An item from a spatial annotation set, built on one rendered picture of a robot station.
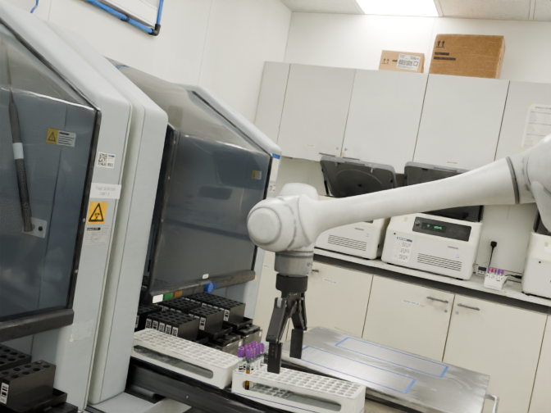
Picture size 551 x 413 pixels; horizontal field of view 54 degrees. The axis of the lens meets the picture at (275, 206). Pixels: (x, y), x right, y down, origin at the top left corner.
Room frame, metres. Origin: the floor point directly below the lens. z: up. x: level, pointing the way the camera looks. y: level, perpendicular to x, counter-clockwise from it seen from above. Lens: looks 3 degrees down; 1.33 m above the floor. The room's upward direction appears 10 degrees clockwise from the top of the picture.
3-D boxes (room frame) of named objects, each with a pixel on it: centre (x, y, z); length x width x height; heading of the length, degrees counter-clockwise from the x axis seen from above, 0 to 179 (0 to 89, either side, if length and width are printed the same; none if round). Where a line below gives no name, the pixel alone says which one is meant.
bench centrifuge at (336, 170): (3.87, -0.56, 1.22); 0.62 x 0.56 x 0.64; 155
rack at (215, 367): (1.36, 0.17, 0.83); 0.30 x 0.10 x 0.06; 67
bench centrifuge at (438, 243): (3.65, -1.10, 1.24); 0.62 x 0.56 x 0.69; 157
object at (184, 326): (1.53, 0.20, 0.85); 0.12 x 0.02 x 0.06; 157
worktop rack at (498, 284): (3.29, -1.41, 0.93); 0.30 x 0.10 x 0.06; 151
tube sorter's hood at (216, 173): (1.70, 0.38, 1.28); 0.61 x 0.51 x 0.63; 157
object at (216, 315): (1.67, 0.14, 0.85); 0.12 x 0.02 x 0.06; 156
